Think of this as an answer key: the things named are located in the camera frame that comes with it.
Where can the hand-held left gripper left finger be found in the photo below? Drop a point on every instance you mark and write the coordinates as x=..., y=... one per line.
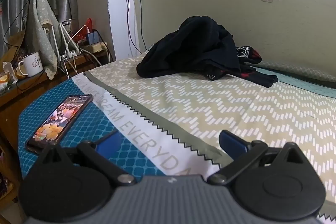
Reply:
x=111, y=144

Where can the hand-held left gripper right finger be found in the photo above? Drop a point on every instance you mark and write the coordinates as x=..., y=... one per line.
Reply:
x=232, y=144

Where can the black red white knit sweater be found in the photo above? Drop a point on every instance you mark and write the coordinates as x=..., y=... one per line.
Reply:
x=248, y=54

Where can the black garment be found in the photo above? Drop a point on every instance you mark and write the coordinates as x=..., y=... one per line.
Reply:
x=194, y=48

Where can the zigzag patterned bed cover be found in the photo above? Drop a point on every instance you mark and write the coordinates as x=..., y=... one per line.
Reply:
x=199, y=108

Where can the black smartphone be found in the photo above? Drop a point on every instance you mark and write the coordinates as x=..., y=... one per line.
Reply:
x=59, y=121

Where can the white power strip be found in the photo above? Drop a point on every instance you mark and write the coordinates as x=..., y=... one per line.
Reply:
x=72, y=53

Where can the wooden desk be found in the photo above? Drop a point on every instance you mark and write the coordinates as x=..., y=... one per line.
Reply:
x=15, y=100

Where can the blue charger box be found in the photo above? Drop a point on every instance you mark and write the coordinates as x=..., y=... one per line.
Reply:
x=92, y=38

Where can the white enamel mug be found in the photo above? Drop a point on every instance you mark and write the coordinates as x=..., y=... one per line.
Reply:
x=32, y=64

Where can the red plastic object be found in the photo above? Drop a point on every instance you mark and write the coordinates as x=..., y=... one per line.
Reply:
x=89, y=24

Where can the crumpled tissue and peel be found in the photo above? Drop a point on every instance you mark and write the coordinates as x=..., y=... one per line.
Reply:
x=6, y=77

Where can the glass jar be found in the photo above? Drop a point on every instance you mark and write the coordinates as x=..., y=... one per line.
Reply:
x=69, y=24

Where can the grey floral cloth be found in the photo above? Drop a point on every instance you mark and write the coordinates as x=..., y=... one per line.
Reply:
x=40, y=29

